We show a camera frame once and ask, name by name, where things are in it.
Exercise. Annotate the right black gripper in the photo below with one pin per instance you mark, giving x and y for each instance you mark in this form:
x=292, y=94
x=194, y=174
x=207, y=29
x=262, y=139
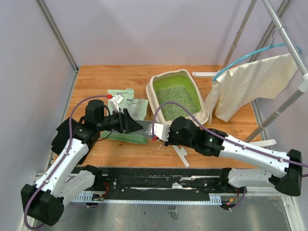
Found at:
x=169, y=142

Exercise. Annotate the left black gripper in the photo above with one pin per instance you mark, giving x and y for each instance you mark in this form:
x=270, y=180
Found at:
x=127, y=124

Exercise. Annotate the metal litter scoop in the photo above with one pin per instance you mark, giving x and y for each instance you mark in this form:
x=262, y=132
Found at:
x=146, y=132

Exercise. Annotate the white plastic bag clip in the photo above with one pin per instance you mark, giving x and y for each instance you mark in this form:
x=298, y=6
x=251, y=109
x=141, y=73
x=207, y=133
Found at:
x=182, y=153

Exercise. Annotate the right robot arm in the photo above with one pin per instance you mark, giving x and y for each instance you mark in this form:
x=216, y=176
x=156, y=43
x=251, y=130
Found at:
x=279, y=170

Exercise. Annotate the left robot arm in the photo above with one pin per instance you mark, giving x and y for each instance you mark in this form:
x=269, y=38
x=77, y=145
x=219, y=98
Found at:
x=65, y=154

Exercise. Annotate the beige green litter box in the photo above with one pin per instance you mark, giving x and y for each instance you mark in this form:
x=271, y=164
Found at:
x=176, y=86

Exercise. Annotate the black cloth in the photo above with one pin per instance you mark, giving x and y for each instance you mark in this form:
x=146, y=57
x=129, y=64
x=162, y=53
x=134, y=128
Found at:
x=86, y=132

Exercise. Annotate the cream fabric bag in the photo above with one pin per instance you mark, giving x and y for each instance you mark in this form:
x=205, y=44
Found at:
x=240, y=85

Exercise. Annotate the white metal drying rack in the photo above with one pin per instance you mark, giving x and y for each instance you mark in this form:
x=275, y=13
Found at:
x=294, y=51

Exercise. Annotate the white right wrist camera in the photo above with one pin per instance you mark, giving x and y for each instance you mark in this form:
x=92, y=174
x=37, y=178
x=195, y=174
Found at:
x=160, y=131

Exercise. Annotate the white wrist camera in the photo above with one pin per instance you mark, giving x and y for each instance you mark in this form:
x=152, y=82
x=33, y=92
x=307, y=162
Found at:
x=114, y=104
x=160, y=131

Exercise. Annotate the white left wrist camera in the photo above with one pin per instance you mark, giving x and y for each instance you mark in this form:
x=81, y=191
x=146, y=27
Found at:
x=114, y=104

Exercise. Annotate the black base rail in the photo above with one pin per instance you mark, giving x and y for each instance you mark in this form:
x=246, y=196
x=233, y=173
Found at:
x=151, y=185

